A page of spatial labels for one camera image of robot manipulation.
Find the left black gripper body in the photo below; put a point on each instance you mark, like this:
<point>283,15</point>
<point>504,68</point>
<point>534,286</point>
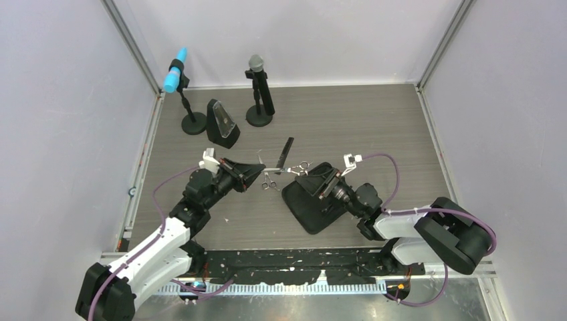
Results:
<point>225,179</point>

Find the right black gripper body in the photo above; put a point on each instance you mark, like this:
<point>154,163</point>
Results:
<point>342,192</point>

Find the silver scissors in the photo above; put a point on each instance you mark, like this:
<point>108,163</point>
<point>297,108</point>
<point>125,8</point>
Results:
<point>268,183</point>
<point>299,170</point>

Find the black zip tool case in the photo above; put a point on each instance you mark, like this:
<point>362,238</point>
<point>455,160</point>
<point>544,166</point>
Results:
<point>313,215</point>

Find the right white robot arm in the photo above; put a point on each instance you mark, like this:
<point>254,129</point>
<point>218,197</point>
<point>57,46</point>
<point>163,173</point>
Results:
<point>442,232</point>

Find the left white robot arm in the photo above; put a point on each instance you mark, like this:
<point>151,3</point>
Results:
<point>115,291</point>

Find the black hair comb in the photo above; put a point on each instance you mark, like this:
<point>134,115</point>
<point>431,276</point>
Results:
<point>285,152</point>

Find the black metronome clear cover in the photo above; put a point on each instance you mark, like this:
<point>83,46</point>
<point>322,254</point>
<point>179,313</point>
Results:
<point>222,130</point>

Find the right black mic stand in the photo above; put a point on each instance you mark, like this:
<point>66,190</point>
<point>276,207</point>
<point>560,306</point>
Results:
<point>256,115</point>

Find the black mic stand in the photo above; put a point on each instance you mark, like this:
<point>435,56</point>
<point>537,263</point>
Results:
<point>256,115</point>
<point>193,123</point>

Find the left black mic stand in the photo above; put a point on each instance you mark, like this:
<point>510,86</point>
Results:
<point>193,123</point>

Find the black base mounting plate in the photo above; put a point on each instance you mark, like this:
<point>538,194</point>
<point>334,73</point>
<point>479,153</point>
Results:
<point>293,267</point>

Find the blue microphone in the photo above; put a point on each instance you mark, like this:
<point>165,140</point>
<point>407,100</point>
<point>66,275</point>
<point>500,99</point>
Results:
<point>175,72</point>

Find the grey black microphone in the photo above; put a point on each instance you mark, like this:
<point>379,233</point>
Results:
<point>256,65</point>

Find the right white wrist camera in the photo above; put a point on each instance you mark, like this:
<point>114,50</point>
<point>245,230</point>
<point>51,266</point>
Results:
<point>350,162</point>

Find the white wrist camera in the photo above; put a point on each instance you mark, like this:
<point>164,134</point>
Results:
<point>350,162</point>
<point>209,161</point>

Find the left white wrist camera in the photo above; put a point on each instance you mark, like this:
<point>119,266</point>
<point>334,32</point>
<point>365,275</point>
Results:
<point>209,161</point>

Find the aluminium frame rail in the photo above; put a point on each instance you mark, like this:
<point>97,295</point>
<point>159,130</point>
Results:
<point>379,285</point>

